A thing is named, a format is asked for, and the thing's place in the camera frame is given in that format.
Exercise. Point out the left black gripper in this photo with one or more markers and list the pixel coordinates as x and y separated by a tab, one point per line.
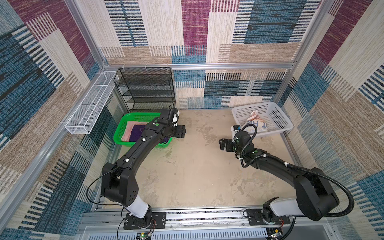
180	129

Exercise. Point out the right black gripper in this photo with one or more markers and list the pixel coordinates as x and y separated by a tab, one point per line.
228	142

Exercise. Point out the white printed towel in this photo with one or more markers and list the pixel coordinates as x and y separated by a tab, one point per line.
256	120

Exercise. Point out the purple towel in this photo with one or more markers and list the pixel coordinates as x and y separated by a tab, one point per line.
136	133

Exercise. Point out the pink towel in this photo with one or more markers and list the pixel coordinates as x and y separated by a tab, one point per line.
128	131

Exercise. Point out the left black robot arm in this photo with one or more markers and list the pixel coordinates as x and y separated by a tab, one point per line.
119	183

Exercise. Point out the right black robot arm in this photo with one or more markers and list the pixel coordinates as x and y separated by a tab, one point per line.
315	197

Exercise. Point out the green plastic basket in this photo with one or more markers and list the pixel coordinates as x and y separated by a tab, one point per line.
139	117

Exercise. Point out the white plastic basket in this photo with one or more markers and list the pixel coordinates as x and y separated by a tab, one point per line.
276	120

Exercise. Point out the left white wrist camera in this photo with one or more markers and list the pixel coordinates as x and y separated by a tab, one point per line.
176	116

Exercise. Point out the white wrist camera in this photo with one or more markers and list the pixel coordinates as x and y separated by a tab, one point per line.
176	116
235	129

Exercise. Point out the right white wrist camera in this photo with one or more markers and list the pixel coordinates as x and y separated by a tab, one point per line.
235	129

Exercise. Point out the black wire shelf rack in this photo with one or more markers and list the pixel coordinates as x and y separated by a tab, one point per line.
146	89

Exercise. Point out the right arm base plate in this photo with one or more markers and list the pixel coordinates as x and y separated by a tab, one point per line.
255	216

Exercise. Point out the aluminium front rail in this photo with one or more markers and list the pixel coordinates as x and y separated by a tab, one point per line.
177	218

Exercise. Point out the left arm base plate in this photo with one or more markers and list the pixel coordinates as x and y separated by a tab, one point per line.
156	220

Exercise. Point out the white slotted cable duct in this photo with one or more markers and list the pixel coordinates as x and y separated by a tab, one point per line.
226	234

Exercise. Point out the white wire wall basket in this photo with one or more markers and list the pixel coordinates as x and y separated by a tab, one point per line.
87	113

